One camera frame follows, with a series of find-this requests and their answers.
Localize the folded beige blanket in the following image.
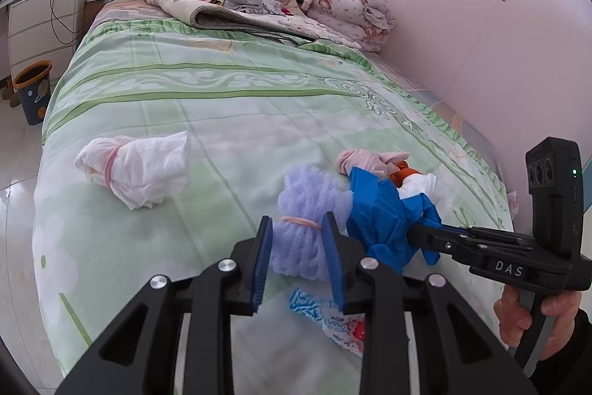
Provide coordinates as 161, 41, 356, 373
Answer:
145, 0, 360, 49

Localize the white tissue bundle pink band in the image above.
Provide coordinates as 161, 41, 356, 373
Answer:
74, 131, 192, 210

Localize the dark blue orange-rimmed trash bin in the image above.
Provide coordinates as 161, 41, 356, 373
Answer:
13, 60, 52, 125

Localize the pink and white sock bundle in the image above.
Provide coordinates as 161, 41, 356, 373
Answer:
334, 148, 441, 204

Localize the white drawer nightstand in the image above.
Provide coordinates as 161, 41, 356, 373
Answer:
8, 0, 86, 80

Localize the blue glove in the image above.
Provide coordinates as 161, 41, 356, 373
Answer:
346, 167, 441, 274

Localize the blue red snack wrapper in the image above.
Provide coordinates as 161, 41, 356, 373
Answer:
289, 288, 365, 357

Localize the person's right hand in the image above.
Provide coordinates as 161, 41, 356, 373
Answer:
492, 285, 585, 361

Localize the lavender fuzzy bundle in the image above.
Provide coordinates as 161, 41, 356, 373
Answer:
270, 164, 353, 282

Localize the green floral bedspread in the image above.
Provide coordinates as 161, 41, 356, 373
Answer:
32, 20, 512, 372

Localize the pink cartoon folded quilt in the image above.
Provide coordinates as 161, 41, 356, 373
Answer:
299, 0, 395, 53

